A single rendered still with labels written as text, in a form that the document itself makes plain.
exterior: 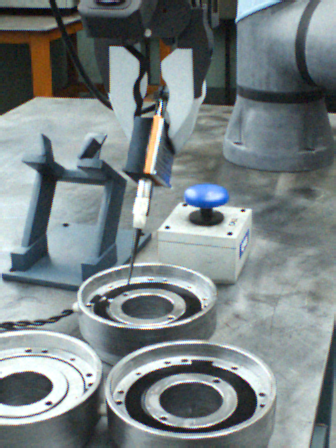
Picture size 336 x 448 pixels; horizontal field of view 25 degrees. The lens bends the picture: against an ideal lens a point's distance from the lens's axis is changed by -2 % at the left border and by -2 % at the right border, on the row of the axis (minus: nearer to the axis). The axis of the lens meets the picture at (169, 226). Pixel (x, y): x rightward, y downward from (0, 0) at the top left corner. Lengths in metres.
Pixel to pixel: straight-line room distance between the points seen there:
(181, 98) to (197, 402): 0.24
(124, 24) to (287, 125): 0.47
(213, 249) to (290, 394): 0.18
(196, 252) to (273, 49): 0.35
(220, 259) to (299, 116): 0.34
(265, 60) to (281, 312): 0.40
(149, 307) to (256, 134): 0.41
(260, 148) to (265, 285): 0.32
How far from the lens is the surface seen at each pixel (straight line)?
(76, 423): 0.46
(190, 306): 0.58
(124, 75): 0.62
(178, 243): 0.67
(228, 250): 0.66
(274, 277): 0.69
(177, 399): 0.50
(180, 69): 0.60
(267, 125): 0.95
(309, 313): 0.63
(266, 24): 0.94
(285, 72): 0.94
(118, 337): 0.54
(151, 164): 0.60
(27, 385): 0.52
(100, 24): 0.52
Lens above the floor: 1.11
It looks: 23 degrees down
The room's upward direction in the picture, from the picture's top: 1 degrees counter-clockwise
